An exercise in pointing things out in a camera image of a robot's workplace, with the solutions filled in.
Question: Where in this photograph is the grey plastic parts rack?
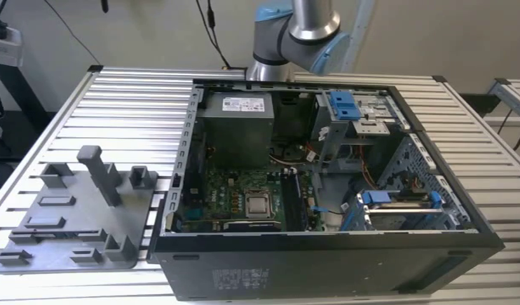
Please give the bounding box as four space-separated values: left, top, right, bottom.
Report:
0 145 166 274

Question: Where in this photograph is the black RAM slot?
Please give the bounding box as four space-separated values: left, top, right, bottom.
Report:
280 170 296 232

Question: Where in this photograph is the grey power supply unit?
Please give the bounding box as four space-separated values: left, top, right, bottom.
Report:
196 91 278 169

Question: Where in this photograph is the green motherboard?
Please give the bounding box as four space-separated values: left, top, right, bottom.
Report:
175 166 327 233

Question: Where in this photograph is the CPU socket metal cover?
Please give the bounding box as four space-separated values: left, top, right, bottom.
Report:
240 189 276 221

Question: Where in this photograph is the silver CPU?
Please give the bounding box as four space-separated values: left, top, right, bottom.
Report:
246 196 271 219

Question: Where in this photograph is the black graphics card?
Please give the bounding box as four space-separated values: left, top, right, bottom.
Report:
222 220 282 233

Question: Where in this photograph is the blue drive latch clip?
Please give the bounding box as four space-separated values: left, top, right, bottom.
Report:
328 90 355 107
338 106 359 122

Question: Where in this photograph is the black open PC case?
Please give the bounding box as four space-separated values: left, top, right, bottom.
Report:
146 78 506 302

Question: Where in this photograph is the silver metal drive cage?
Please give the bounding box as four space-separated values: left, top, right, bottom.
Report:
308 88 411 174

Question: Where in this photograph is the blue disk carrier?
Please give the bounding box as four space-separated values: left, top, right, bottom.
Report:
356 189 444 212

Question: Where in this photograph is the metal disk bay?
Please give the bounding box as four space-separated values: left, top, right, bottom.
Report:
338 187 472 232

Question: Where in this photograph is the metal slat side table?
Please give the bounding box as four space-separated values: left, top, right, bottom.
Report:
480 78 520 128

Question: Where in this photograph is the black desk frame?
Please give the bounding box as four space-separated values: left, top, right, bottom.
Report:
0 62 54 159

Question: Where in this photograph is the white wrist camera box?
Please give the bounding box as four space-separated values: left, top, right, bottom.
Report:
0 18 23 67

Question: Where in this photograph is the thin black wall wire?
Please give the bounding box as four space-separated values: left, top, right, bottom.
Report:
42 0 102 66

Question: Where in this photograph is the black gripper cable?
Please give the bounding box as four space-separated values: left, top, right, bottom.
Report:
194 0 247 71

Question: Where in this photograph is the power supply wire bundle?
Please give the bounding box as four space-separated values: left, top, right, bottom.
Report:
268 142 318 166

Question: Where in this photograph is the orange wire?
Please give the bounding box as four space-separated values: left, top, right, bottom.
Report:
354 144 376 191

